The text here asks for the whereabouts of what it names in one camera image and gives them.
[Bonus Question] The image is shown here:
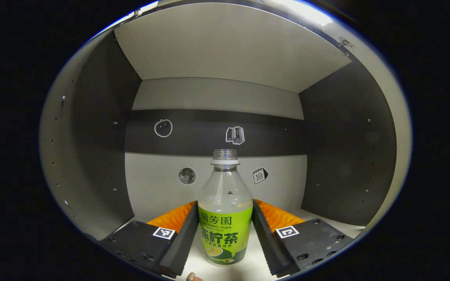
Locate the large ceiling light panel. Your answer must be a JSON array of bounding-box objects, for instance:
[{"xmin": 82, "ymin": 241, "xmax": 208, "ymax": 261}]
[{"xmin": 280, "ymin": 0, "xmax": 333, "ymax": 26}]

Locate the white and grey cabinet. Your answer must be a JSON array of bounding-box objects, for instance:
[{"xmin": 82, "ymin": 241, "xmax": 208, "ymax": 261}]
[{"xmin": 39, "ymin": 0, "xmax": 413, "ymax": 279}]

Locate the clear bottle with green label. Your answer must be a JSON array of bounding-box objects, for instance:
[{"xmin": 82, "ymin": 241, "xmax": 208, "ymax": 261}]
[{"xmin": 198, "ymin": 149, "xmax": 254, "ymax": 267}]

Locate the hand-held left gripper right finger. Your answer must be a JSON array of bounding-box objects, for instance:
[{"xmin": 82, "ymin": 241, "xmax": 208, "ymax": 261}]
[{"xmin": 252, "ymin": 198, "xmax": 356, "ymax": 277}]

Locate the white cabinet shelf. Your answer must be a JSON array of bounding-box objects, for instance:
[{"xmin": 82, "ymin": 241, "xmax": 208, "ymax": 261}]
[{"xmin": 114, "ymin": 2, "xmax": 352, "ymax": 93}]

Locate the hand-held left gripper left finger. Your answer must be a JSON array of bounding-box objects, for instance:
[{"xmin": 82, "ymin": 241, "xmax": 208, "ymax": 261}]
[{"xmin": 100, "ymin": 200, "xmax": 199, "ymax": 278}]

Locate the white cabinet door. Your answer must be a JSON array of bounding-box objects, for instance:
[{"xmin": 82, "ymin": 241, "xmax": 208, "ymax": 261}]
[
  {"xmin": 342, "ymin": 23, "xmax": 413, "ymax": 231},
  {"xmin": 39, "ymin": 31, "xmax": 104, "ymax": 240}
]

